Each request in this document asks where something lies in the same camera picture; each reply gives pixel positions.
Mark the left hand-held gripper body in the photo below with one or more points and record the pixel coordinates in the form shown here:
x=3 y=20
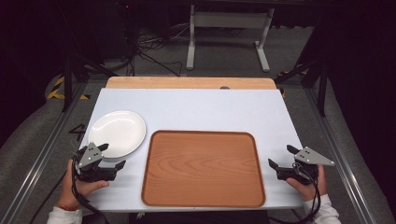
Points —
x=90 y=155

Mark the black tripod stand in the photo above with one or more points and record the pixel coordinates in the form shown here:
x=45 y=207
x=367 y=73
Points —
x=320 y=81
x=67 y=81

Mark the white round plate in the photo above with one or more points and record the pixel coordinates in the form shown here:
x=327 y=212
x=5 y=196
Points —
x=118 y=132

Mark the aluminium floor rail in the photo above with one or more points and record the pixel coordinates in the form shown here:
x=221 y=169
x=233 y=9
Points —
x=342 y=161
x=37 y=161

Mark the yellow black hazard tape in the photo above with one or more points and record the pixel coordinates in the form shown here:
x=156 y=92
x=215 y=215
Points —
x=54 y=91

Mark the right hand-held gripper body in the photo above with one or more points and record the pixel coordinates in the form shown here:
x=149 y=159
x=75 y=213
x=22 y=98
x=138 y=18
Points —
x=311 y=157

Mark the person's dark lap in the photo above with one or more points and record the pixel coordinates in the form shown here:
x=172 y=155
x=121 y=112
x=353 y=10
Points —
x=199 y=217

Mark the brown wooden tray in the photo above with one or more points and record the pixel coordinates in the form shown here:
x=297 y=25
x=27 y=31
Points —
x=204 y=169

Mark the white metal stand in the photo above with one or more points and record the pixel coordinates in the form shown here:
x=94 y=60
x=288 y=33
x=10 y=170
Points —
x=230 y=20

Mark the person's left hand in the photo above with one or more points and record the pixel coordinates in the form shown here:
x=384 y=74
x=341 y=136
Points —
x=70 y=193

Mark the person's right hand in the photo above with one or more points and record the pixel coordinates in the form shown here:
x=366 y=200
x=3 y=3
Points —
x=313 y=191

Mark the dark curtain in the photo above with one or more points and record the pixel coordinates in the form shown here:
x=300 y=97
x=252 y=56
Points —
x=364 y=77
x=25 y=56

